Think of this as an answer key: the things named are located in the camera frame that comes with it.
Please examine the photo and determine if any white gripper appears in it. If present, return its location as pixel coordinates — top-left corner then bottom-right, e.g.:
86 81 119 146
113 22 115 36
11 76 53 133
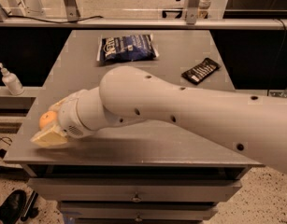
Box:
31 90 94 147

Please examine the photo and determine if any orange fruit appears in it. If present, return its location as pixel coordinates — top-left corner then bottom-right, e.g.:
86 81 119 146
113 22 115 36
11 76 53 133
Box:
39 111 57 129

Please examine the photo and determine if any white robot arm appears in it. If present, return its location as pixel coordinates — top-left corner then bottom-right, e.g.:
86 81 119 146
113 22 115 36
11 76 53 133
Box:
31 66 287 174

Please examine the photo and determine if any blue chip bag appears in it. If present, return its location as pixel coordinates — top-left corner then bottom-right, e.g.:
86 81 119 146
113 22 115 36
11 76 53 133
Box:
96 34 159 63

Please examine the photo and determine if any white pump bottle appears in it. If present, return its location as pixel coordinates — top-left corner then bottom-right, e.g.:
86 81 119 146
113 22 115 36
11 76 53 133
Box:
0 63 24 95

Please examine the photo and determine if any top grey drawer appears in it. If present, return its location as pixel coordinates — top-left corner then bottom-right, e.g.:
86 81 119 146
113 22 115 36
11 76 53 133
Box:
28 178 241 203

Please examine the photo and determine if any grey drawer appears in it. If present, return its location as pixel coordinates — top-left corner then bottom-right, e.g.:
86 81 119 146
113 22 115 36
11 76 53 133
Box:
28 178 241 203
59 202 218 220

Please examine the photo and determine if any black tool by shoe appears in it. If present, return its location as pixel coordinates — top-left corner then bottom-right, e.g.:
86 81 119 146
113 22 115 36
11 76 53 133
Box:
21 191 38 222

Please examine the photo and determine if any grey drawer cabinet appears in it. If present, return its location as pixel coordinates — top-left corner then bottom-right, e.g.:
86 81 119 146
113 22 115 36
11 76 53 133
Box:
5 30 257 224

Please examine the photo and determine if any black shoe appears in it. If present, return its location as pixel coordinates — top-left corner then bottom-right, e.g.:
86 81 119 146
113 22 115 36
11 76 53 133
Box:
0 189 26 224

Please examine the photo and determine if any black snack packet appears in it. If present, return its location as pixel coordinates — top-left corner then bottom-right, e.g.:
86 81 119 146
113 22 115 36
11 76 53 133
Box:
181 58 220 85

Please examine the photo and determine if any black floor cable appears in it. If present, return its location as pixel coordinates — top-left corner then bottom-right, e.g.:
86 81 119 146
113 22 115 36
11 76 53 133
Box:
0 132 13 161

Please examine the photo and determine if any metal shelf rail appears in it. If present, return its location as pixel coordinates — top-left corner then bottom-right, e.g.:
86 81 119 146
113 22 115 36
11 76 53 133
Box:
0 18 287 31

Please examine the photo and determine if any black cable on shelf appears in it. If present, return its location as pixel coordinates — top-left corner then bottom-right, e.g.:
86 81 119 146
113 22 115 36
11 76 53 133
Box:
0 7 104 24

